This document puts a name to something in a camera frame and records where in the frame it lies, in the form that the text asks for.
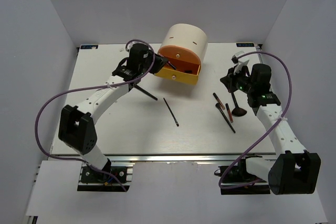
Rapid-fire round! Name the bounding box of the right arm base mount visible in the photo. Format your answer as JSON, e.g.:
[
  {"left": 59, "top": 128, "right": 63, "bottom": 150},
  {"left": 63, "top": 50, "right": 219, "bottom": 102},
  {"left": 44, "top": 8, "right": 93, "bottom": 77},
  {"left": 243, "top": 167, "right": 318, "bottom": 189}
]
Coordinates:
[{"left": 220, "top": 155, "right": 270, "bottom": 195}]

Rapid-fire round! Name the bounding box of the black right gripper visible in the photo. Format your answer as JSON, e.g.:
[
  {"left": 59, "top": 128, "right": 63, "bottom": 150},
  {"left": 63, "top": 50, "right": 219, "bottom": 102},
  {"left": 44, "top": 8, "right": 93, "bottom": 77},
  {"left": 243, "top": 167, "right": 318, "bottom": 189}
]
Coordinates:
[{"left": 220, "top": 65, "right": 255, "bottom": 94}]

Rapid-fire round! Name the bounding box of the black powder brush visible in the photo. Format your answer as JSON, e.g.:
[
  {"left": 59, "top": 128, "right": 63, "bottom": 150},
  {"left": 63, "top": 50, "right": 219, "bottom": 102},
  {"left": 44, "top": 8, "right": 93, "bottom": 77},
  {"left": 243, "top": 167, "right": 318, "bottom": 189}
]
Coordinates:
[{"left": 134, "top": 85, "right": 158, "bottom": 101}]

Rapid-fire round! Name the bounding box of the yellow organizer drawer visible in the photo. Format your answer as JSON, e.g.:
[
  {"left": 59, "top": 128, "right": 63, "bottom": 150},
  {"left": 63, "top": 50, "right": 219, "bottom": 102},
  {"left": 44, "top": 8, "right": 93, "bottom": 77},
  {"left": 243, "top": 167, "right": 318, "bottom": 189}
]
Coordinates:
[{"left": 155, "top": 58, "right": 202, "bottom": 85}]

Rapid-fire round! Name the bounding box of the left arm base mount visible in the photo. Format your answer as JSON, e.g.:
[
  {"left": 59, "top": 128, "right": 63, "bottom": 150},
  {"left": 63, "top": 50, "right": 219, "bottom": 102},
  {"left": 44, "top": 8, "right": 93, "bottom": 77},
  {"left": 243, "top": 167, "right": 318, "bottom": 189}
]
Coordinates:
[{"left": 77, "top": 161, "right": 134, "bottom": 193}]

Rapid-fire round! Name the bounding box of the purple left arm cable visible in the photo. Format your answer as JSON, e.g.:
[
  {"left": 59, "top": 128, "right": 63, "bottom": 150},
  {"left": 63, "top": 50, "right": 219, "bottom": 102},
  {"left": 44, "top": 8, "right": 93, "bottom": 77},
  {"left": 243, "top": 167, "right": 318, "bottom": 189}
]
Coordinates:
[{"left": 35, "top": 39, "right": 157, "bottom": 192}]

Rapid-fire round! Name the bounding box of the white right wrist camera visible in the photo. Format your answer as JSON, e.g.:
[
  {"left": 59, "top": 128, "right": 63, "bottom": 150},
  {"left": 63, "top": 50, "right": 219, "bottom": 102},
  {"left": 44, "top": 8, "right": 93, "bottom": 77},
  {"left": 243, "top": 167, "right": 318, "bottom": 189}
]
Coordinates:
[{"left": 232, "top": 51, "right": 249, "bottom": 75}]

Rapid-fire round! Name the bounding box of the cream cylindrical makeup organizer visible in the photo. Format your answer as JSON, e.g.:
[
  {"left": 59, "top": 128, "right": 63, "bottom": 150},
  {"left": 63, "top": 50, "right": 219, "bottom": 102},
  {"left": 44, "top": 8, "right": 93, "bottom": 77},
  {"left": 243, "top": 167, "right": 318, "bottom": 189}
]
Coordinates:
[{"left": 160, "top": 24, "right": 208, "bottom": 64}]

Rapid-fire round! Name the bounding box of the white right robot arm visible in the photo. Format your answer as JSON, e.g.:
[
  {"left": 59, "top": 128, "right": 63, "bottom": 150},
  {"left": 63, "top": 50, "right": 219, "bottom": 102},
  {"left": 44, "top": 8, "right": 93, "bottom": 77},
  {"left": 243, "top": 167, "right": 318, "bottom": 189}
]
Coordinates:
[{"left": 218, "top": 54, "right": 321, "bottom": 195}]

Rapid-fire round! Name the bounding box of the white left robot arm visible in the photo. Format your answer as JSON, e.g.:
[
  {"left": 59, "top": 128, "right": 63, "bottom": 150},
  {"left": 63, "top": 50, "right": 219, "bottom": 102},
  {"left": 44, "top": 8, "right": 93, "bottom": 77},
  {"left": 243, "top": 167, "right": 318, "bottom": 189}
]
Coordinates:
[{"left": 58, "top": 43, "right": 169, "bottom": 182}]

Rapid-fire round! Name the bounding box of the black fan makeup brush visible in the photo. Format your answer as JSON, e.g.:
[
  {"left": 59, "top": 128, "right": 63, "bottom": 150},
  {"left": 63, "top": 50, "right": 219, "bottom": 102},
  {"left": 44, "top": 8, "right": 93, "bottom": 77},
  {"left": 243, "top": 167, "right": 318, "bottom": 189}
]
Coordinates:
[{"left": 231, "top": 92, "right": 247, "bottom": 117}]

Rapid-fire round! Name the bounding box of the blue left corner label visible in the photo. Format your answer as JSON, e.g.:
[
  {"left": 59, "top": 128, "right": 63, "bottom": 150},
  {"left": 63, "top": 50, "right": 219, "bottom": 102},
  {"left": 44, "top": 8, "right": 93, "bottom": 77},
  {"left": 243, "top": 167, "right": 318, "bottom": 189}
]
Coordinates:
[{"left": 80, "top": 45, "right": 98, "bottom": 50}]

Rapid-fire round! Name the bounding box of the blue right corner label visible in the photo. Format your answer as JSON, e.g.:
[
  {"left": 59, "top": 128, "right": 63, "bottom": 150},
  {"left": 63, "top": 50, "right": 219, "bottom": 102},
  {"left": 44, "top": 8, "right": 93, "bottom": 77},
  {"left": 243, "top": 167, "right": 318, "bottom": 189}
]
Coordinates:
[{"left": 236, "top": 42, "right": 255, "bottom": 47}]

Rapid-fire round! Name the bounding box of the slim black makeup brush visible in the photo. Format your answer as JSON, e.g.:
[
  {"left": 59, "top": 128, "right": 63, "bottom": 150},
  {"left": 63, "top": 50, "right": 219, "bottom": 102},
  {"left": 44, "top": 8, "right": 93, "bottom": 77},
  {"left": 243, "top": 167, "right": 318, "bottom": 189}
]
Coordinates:
[{"left": 215, "top": 103, "right": 236, "bottom": 133}]

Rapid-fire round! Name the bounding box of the blue corner label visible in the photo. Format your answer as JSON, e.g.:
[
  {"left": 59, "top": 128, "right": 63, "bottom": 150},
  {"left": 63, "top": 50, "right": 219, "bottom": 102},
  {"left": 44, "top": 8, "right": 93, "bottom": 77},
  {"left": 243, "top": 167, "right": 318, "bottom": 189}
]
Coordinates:
[
  {"left": 80, "top": 45, "right": 98, "bottom": 50},
  {"left": 236, "top": 42, "right": 255, "bottom": 47}
]

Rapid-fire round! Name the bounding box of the orange organizer drawer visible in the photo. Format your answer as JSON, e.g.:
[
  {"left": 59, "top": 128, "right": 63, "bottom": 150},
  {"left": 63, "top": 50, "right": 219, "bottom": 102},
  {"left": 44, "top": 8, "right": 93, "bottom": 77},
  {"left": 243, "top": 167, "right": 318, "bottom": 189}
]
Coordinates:
[{"left": 158, "top": 45, "right": 201, "bottom": 65}]

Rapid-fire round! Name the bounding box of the thin black mascara wand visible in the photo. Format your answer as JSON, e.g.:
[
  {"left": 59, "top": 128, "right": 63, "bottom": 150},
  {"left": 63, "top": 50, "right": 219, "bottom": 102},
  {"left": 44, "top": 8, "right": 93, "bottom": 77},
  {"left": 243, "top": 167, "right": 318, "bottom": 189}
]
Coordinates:
[{"left": 163, "top": 98, "right": 179, "bottom": 127}]

